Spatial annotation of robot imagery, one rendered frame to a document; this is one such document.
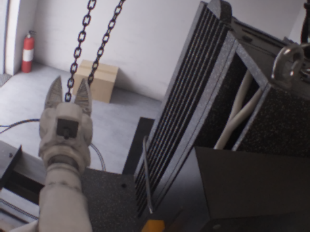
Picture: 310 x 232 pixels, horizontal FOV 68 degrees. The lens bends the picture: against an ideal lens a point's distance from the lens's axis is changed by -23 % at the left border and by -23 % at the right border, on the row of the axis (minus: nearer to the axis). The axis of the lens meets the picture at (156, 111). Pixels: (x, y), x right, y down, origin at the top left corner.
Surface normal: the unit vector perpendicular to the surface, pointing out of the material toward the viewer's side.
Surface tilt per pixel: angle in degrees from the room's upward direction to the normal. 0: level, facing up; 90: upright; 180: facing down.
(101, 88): 90
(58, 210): 11
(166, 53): 90
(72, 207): 17
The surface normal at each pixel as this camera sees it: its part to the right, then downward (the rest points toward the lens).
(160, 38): -0.13, 0.56
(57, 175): 0.00, -0.80
